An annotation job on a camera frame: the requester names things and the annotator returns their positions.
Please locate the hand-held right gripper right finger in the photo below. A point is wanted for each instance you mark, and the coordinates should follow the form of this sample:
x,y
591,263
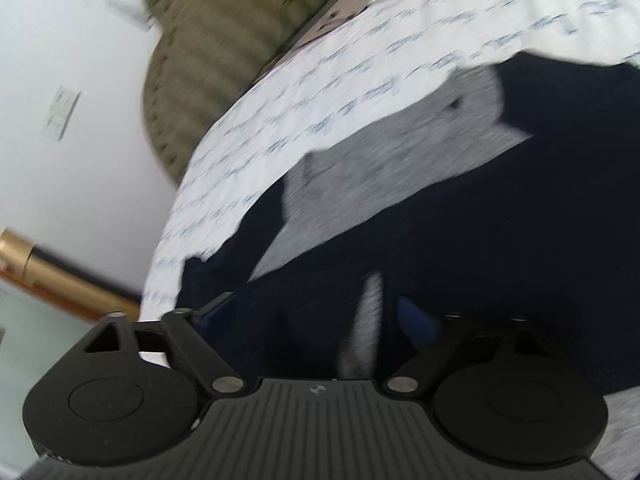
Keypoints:
x,y
417,322

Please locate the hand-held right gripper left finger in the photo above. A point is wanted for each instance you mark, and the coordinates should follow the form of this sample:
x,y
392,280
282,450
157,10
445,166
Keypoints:
x,y
215,305

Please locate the grey and navy small garment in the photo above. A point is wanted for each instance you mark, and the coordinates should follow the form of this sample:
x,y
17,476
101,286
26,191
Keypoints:
x,y
400,150

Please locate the golden metal pole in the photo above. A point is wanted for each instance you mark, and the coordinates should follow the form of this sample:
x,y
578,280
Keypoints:
x,y
75,290

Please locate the gold metal tube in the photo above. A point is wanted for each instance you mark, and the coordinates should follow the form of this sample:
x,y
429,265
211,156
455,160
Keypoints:
x,y
17,255

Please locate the white script-printed bed sheet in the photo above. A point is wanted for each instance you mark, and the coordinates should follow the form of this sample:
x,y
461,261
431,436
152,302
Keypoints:
x,y
325,85

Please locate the olive quilted headboard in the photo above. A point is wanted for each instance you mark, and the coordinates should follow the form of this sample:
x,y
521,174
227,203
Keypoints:
x,y
210,35

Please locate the brown patterned pillow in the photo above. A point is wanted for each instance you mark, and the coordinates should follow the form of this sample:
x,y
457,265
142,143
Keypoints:
x,y
345,12

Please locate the white wall outlet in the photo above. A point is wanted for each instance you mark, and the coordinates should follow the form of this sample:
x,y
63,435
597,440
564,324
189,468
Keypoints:
x,y
61,112

